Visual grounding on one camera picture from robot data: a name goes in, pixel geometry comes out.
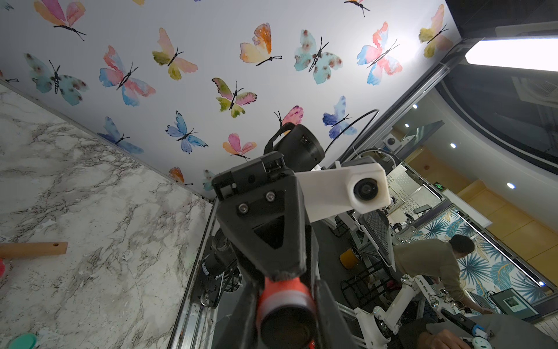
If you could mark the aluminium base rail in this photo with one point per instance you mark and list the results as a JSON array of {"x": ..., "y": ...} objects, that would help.
[{"x": 179, "y": 335}]

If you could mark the green stamp cap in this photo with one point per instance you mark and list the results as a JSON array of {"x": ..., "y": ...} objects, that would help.
[{"x": 24, "y": 341}]

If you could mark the person in olive shirt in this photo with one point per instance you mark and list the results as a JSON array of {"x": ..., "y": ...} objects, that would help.
[{"x": 438, "y": 260}]

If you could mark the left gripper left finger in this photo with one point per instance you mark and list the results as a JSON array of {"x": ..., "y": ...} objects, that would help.
[{"x": 241, "y": 331}]

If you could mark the ceiling light panel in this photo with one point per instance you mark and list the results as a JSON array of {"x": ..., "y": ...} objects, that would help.
[{"x": 539, "y": 54}]

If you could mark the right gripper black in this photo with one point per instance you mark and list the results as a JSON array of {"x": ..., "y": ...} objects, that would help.
[{"x": 261, "y": 210}]

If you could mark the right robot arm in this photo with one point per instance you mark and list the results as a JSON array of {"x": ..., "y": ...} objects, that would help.
[{"x": 219, "y": 268}]

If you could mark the green stamp with red cap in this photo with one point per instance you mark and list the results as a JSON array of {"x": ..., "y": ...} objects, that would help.
[{"x": 286, "y": 315}]

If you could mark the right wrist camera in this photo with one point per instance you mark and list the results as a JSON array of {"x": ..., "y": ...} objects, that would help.
[{"x": 359, "y": 185}]

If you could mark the green garden fork wooden handle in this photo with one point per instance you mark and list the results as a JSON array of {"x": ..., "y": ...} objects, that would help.
[{"x": 32, "y": 250}]

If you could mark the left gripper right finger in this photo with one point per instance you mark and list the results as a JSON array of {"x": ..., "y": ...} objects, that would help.
[{"x": 333, "y": 332}]

